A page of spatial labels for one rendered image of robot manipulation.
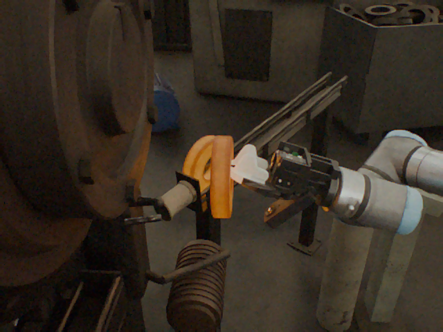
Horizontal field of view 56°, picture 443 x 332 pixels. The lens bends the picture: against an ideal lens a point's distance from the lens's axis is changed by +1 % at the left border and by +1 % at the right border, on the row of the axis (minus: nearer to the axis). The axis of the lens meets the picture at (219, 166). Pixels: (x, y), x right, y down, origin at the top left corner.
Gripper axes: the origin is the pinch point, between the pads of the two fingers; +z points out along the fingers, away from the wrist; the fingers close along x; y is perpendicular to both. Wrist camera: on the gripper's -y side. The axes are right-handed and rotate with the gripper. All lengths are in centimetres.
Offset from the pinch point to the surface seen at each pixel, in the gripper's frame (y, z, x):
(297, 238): -71, -51, -79
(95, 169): 20.0, 13.6, 39.3
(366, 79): -15, -78, -165
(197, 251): -31.5, -2.0, -10.8
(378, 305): -57, -71, -36
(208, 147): -8.3, 2.7, -21.5
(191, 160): -11.2, 5.8, -18.3
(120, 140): 16.3, 14.4, 28.0
